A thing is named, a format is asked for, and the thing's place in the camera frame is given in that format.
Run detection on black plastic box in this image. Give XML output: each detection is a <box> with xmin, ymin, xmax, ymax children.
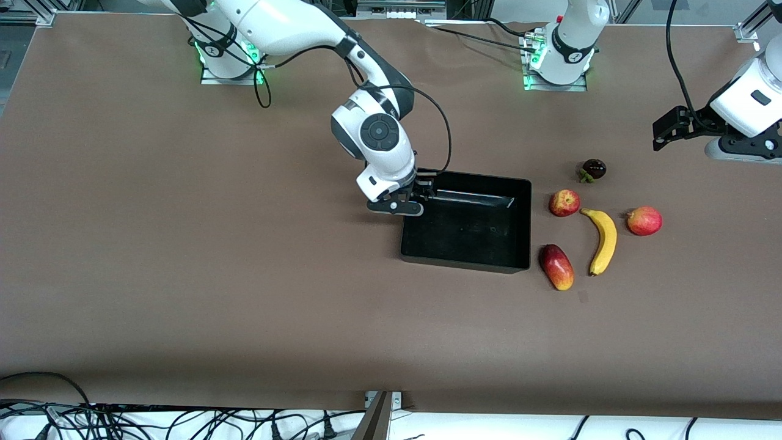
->
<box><xmin>400</xmin><ymin>167</ymin><xmax>532</xmax><ymax>274</ymax></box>

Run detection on yellow banana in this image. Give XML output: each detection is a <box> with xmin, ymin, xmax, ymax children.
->
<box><xmin>579</xmin><ymin>208</ymin><xmax>618</xmax><ymax>277</ymax></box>

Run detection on red apple with yellow patches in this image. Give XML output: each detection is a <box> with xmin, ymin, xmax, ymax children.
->
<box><xmin>549</xmin><ymin>189</ymin><xmax>582</xmax><ymax>218</ymax></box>

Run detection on dark purple mangosteen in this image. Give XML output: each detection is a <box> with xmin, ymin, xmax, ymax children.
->
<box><xmin>579</xmin><ymin>158</ymin><xmax>607</xmax><ymax>184</ymax></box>

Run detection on aluminium corner profile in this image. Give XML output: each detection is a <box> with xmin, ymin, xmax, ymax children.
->
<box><xmin>735</xmin><ymin>3</ymin><xmax>782</xmax><ymax>43</ymax></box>
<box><xmin>0</xmin><ymin>7</ymin><xmax>57</xmax><ymax>26</ymax></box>

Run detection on red yellow mango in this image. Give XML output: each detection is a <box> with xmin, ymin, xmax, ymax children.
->
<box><xmin>538</xmin><ymin>244</ymin><xmax>575</xmax><ymax>292</ymax></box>

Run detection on brown paper table cover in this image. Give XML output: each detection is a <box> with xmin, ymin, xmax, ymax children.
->
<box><xmin>0</xmin><ymin>12</ymin><xmax>782</xmax><ymax>422</ymax></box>

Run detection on white power strip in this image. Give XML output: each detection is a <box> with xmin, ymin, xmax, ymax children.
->
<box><xmin>357</xmin><ymin>0</ymin><xmax>447</xmax><ymax>19</ymax></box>

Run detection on grey metal mast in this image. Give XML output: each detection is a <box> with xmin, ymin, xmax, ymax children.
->
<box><xmin>351</xmin><ymin>391</ymin><xmax>392</xmax><ymax>440</ymax></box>

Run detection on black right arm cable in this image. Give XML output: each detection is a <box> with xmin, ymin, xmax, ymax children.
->
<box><xmin>180</xmin><ymin>15</ymin><xmax>453</xmax><ymax>178</ymax></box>

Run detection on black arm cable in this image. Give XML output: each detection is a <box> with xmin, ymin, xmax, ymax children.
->
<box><xmin>180</xmin><ymin>15</ymin><xmax>453</xmax><ymax>178</ymax></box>
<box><xmin>665</xmin><ymin>0</ymin><xmax>712</xmax><ymax>134</ymax></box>

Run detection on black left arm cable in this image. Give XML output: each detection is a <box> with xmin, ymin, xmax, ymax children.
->
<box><xmin>665</xmin><ymin>0</ymin><xmax>712</xmax><ymax>134</ymax></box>

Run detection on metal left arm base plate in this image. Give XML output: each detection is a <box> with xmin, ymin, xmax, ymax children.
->
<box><xmin>522</xmin><ymin>29</ymin><xmax>588</xmax><ymax>92</ymax></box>

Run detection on long black table cable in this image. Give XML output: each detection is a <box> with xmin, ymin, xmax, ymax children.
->
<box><xmin>418</xmin><ymin>23</ymin><xmax>541</xmax><ymax>56</ymax></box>

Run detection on short black table cable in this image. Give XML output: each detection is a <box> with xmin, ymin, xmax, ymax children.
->
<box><xmin>483</xmin><ymin>16</ymin><xmax>538</xmax><ymax>39</ymax></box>

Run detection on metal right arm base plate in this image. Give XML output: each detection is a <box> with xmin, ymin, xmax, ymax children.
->
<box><xmin>200</xmin><ymin>37</ymin><xmax>265</xmax><ymax>86</ymax></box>

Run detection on black arched floor cable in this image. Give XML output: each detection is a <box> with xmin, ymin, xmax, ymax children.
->
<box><xmin>0</xmin><ymin>371</ymin><xmax>92</xmax><ymax>407</ymax></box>

